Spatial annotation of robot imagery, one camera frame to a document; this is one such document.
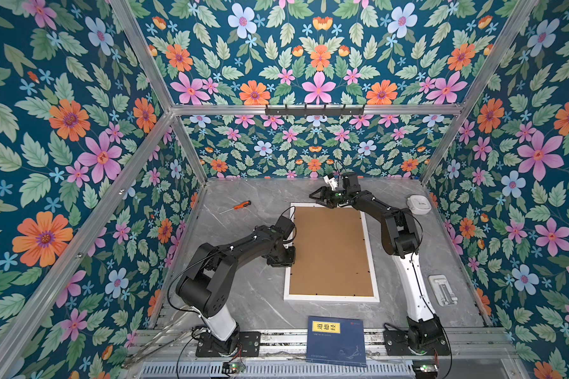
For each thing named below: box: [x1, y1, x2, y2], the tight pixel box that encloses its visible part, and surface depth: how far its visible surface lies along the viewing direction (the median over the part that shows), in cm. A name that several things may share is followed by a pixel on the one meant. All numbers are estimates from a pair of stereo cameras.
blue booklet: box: [305, 315, 367, 367], surface depth 75 cm
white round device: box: [406, 194, 433, 215], surface depth 108 cm
